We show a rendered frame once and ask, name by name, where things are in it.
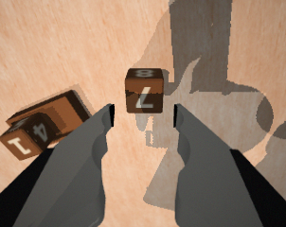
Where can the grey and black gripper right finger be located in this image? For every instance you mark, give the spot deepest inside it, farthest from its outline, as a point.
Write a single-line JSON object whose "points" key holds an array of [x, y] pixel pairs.
{"points": [[218, 186]]}

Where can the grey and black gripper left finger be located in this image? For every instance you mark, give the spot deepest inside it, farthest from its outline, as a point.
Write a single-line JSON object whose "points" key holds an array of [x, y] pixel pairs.
{"points": [[62, 186]]}

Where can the brown cube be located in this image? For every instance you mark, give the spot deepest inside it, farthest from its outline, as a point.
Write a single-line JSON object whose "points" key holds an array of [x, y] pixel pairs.
{"points": [[28, 137], [144, 90]]}

